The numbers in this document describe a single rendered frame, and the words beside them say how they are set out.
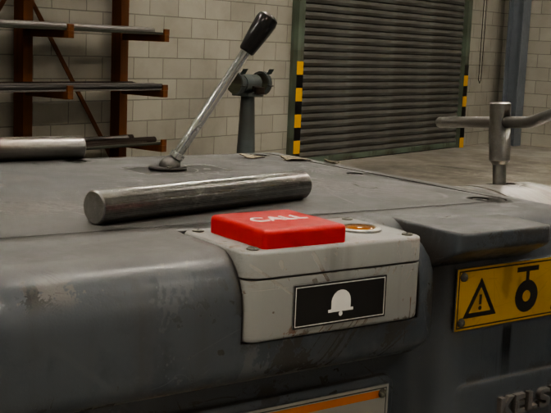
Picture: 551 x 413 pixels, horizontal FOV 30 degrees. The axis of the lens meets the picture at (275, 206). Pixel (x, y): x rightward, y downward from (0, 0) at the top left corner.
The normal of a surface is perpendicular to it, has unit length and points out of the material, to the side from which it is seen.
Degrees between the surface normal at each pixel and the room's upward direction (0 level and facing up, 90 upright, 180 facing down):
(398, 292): 90
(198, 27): 90
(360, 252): 90
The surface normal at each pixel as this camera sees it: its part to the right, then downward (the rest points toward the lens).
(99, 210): -0.66, 0.09
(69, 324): 0.57, 0.04
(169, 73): 0.80, 0.13
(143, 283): 0.51, -0.40
